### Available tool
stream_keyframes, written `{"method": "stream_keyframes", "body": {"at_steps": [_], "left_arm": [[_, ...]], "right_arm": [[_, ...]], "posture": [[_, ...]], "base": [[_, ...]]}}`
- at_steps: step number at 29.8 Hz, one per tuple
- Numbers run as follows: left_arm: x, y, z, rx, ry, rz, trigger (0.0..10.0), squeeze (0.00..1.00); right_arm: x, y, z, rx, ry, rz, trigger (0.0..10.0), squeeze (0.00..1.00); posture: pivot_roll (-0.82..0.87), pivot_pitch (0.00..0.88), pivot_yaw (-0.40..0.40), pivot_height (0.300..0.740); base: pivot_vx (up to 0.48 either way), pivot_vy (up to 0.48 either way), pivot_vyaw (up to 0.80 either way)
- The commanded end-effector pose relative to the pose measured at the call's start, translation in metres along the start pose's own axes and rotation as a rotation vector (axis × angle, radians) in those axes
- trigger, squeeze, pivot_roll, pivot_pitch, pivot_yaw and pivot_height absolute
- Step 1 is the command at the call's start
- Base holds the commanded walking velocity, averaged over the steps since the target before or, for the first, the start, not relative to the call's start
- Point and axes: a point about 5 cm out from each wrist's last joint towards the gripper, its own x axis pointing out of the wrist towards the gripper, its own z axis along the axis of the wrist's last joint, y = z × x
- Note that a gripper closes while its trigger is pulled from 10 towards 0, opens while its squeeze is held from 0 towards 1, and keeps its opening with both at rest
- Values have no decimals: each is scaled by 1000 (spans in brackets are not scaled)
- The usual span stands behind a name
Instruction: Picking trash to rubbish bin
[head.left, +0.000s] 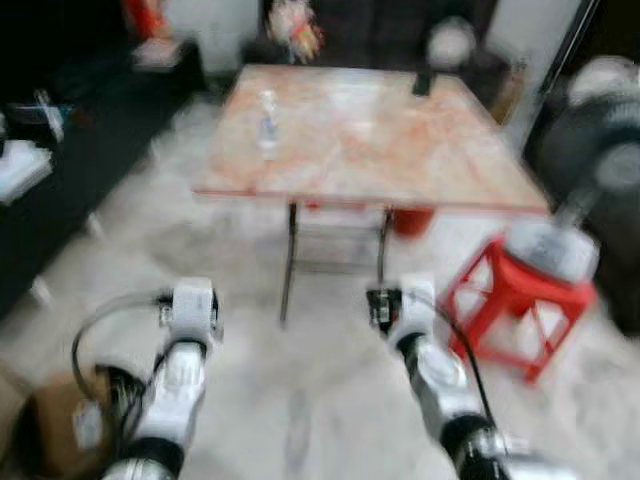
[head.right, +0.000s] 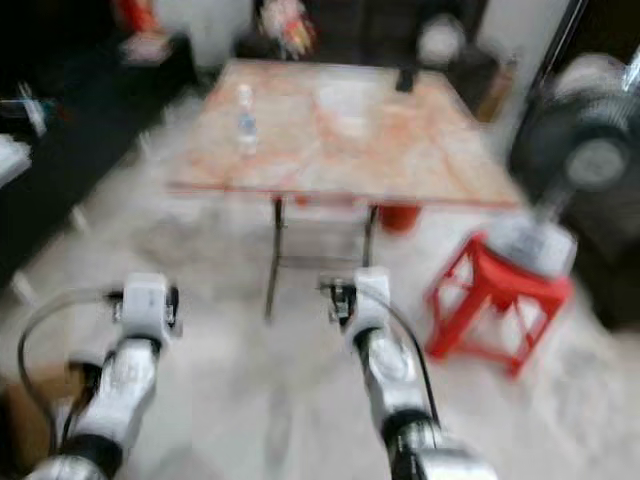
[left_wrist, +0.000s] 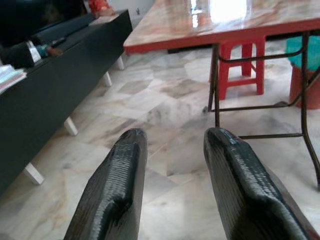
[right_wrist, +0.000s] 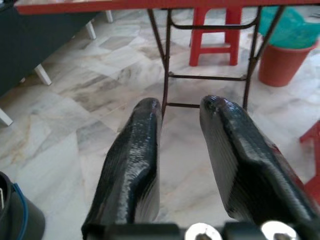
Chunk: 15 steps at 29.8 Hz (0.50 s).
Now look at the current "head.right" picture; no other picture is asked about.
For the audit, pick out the white standing fan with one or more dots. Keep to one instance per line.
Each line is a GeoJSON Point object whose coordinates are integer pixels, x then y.
{"type": "Point", "coordinates": [530, 245]}

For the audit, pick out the black phone holder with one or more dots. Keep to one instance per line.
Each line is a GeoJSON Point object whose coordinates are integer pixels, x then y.
{"type": "Point", "coordinates": [406, 78]}

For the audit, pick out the red dressed doll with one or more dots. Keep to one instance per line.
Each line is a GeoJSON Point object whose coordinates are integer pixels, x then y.
{"type": "Point", "coordinates": [135, 15]}

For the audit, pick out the marble table with red edge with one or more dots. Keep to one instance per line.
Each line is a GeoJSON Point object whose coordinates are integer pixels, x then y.
{"type": "Point", "coordinates": [345, 135]}

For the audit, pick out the black table leg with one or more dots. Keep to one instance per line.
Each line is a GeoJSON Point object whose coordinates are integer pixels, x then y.
{"type": "Point", "coordinates": [369, 238]}
{"type": "Point", "coordinates": [274, 255]}

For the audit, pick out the dark grey sofa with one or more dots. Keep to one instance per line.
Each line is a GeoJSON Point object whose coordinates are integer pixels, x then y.
{"type": "Point", "coordinates": [370, 30]}

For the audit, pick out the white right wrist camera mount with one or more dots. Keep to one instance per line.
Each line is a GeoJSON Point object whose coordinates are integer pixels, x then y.
{"type": "Point", "coordinates": [371, 300]}

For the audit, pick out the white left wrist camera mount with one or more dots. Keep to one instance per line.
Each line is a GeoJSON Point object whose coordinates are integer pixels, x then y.
{"type": "Point", "coordinates": [150, 305]}

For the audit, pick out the black tv console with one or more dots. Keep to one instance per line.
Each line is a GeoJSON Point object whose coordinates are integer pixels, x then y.
{"type": "Point", "coordinates": [90, 150]}

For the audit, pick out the clear plastic water bottle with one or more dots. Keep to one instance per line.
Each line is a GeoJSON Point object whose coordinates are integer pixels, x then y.
{"type": "Point", "coordinates": [247, 120]}

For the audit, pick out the magazine with red print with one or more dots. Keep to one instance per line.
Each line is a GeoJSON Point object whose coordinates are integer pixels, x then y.
{"type": "Point", "coordinates": [147, 48]}

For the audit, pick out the grey totoro plush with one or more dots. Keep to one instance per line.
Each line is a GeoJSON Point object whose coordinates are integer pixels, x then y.
{"type": "Point", "coordinates": [442, 40]}

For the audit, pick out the brown cardboard box with barcode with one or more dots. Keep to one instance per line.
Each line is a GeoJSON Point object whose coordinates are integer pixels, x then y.
{"type": "Point", "coordinates": [35, 420]}

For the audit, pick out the red bucket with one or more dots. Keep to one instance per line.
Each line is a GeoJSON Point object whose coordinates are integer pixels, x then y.
{"type": "Point", "coordinates": [399, 218]}

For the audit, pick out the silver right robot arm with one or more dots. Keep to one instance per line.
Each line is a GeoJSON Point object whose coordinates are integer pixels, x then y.
{"type": "Point", "coordinates": [390, 385]}

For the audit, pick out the brown cardboard carton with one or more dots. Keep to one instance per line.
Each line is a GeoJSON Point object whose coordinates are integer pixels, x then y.
{"type": "Point", "coordinates": [495, 88]}

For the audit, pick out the red plastic stool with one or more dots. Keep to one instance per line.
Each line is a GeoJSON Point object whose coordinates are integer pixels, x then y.
{"type": "Point", "coordinates": [485, 285]}

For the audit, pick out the cartoon boy plush doll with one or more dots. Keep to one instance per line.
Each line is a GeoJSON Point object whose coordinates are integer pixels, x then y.
{"type": "Point", "coordinates": [288, 25]}

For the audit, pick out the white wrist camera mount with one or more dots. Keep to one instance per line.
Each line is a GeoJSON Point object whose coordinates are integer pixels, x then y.
{"type": "Point", "coordinates": [371, 300]}
{"type": "Point", "coordinates": [150, 305]}

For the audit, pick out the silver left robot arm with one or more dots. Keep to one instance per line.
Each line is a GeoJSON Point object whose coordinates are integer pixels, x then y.
{"type": "Point", "coordinates": [115, 400]}

